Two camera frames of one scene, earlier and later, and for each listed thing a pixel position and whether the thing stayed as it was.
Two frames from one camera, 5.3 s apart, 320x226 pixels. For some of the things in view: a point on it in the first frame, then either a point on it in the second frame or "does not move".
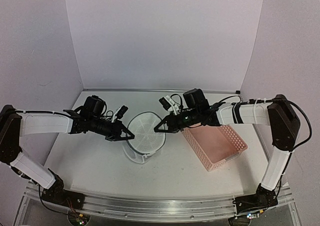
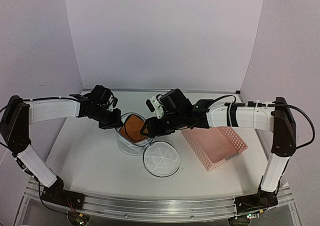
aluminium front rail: x=155 y=207 does not move
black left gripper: x=115 y=134 → x=116 y=121
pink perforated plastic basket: x=214 y=144 does not move
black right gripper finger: x=170 y=120 → x=151 y=125
